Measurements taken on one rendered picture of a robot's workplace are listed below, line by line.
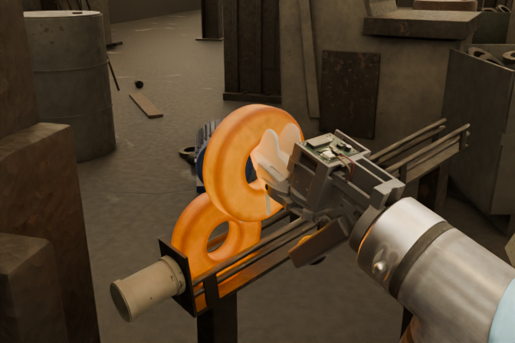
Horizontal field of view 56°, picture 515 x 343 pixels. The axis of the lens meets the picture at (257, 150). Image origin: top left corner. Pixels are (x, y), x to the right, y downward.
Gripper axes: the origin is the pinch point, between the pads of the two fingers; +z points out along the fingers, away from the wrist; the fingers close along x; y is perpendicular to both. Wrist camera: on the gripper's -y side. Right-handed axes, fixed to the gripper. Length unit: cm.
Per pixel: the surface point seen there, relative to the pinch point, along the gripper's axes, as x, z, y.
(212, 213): 2.0, 4.4, -13.3
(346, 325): -69, 10, -95
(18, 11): 17.5, 35.9, 7.1
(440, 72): -200, 74, -50
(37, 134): 19.2, 25.9, -7.6
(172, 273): 9.6, 2.1, -19.8
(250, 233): -5.2, 2.7, -19.3
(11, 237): 28.1, 9.2, -10.3
